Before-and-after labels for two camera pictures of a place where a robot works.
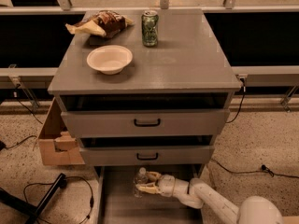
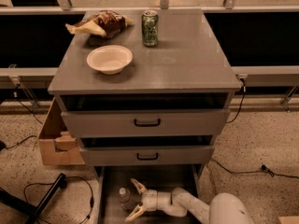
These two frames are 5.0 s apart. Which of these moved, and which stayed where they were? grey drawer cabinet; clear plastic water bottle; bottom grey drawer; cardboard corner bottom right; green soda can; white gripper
Moved: clear plastic water bottle; white gripper
Stayed: bottom grey drawer; green soda can; grey drawer cabinet; cardboard corner bottom right
